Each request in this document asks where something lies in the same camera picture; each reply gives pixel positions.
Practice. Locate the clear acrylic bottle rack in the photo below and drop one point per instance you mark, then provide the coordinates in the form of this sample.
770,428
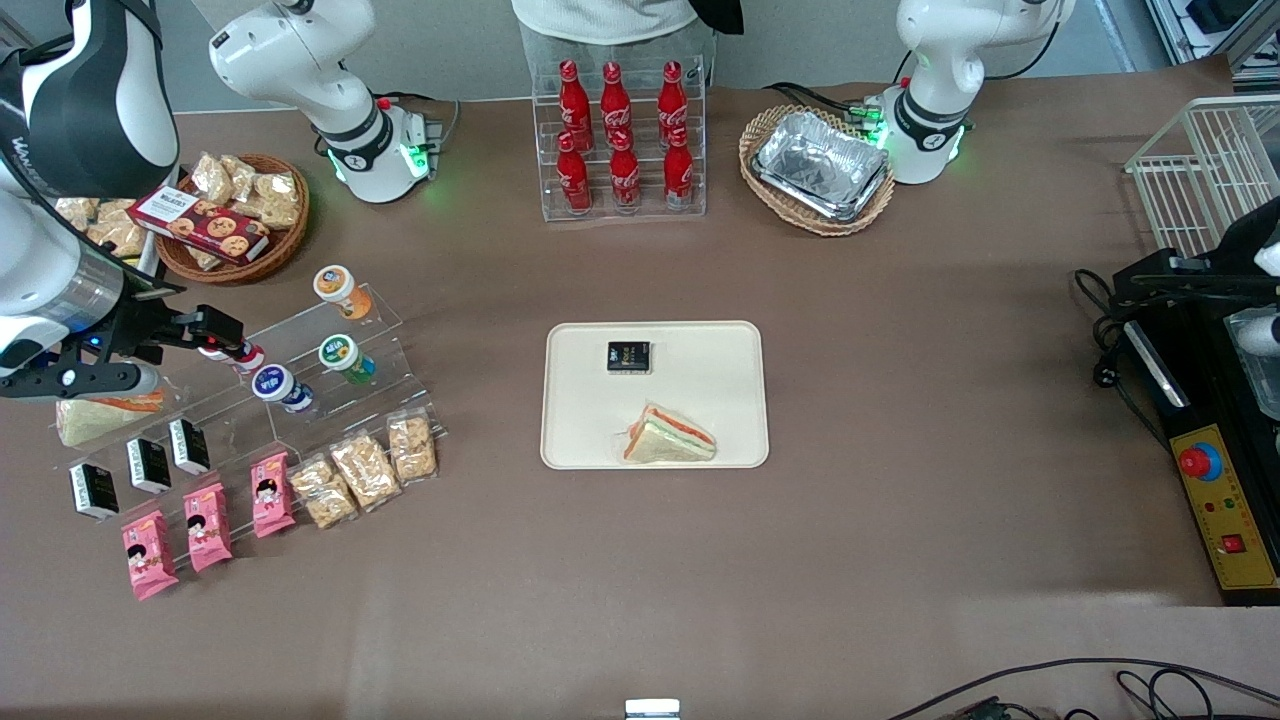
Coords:
648,160

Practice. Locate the person in white shirt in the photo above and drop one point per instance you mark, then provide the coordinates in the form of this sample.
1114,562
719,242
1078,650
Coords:
600,20

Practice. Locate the yellow black control box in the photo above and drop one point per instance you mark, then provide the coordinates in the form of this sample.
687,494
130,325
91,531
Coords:
1225,510

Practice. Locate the metal storage shelf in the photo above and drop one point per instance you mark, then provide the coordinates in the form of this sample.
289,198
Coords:
1200,25

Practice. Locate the dark brown wicker basket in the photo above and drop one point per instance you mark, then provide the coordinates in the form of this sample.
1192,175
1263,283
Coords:
280,250

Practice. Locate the red cola bottle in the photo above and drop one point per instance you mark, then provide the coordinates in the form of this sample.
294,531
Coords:
574,95
679,175
575,180
625,178
615,95
672,95

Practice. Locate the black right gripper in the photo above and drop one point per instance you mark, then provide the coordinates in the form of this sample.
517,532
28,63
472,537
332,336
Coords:
143,321

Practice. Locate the clear plastic container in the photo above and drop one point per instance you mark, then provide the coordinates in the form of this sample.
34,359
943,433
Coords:
1260,340

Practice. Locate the clear puffed snack pack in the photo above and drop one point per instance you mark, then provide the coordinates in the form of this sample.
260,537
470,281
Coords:
205,258
242,172
125,235
75,213
278,198
212,178

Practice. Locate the black machine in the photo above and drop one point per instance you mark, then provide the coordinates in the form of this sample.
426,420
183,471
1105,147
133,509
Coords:
1200,330

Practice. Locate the aluminium foil tray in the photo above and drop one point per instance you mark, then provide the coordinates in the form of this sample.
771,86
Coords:
820,165

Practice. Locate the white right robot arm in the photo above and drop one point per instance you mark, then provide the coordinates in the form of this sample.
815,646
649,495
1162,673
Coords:
100,100

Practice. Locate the cream plastic tray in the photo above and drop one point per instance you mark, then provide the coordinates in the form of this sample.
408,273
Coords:
690,400

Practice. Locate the green gum bottle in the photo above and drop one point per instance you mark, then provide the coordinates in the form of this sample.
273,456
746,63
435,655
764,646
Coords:
343,356

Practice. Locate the red gum bottle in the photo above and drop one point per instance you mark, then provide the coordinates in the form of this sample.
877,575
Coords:
250,358

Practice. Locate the red cookie box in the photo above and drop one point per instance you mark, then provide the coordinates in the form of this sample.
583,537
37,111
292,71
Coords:
200,225

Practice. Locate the grey wrist camera bar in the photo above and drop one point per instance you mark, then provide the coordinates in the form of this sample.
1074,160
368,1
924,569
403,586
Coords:
90,382

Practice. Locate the black cloth item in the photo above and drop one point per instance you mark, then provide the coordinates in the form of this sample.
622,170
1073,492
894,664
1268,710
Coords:
720,15

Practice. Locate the light open-weave wicker basket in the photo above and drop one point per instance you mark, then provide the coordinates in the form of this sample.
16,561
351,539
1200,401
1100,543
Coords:
850,228

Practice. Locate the pink snack packet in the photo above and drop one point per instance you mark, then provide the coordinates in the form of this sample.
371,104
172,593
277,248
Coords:
207,527
272,494
148,555

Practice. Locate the clear acrylic stepped shelf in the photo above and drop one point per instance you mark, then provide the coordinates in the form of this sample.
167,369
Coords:
240,430

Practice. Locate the blue gum bottle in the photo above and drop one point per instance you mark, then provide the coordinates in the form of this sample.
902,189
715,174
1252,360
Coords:
278,386

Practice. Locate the clear rice cracker pack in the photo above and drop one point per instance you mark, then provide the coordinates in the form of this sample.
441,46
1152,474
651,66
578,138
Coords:
322,492
365,470
412,448

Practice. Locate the orange gum bottle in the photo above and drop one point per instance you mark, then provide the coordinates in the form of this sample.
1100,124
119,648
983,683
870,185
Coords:
340,288

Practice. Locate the wrapped triangle sandwich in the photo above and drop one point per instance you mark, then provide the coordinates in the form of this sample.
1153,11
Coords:
100,420
668,438

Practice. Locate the small black snack box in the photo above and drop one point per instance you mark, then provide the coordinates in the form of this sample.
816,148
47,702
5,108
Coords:
628,357
148,465
95,490
188,446

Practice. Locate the small white object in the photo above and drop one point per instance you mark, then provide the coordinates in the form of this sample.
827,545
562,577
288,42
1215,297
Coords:
652,710

